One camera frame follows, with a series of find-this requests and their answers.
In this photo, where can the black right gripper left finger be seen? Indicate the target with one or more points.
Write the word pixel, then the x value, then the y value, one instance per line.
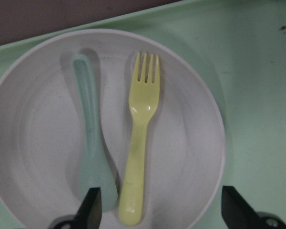
pixel 88 216

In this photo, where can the white round plate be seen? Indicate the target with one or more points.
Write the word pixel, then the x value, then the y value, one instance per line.
pixel 41 137

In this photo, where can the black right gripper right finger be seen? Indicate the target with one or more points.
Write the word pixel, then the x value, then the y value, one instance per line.
pixel 238 214

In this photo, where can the green plastic spoon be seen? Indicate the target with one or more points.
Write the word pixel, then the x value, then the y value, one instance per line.
pixel 94 168

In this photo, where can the yellow plastic fork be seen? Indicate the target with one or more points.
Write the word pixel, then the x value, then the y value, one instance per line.
pixel 143 102

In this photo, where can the light green tray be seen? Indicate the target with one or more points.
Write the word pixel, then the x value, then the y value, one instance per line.
pixel 238 48

